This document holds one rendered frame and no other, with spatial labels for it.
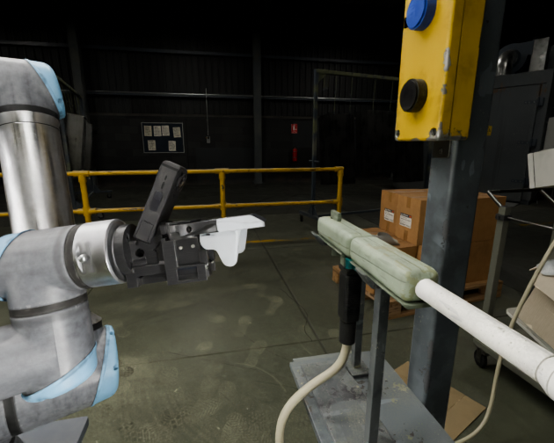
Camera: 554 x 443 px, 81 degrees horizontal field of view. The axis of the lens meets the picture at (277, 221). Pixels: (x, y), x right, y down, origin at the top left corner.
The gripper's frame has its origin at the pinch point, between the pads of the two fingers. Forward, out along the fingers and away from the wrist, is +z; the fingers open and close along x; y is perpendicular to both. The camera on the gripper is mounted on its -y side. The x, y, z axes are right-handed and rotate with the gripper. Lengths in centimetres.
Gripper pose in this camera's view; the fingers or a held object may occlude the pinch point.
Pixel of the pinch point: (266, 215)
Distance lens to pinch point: 45.8
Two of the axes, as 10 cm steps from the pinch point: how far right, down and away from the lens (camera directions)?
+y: 1.3, 9.9, 0.4
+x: 0.2, 0.4, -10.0
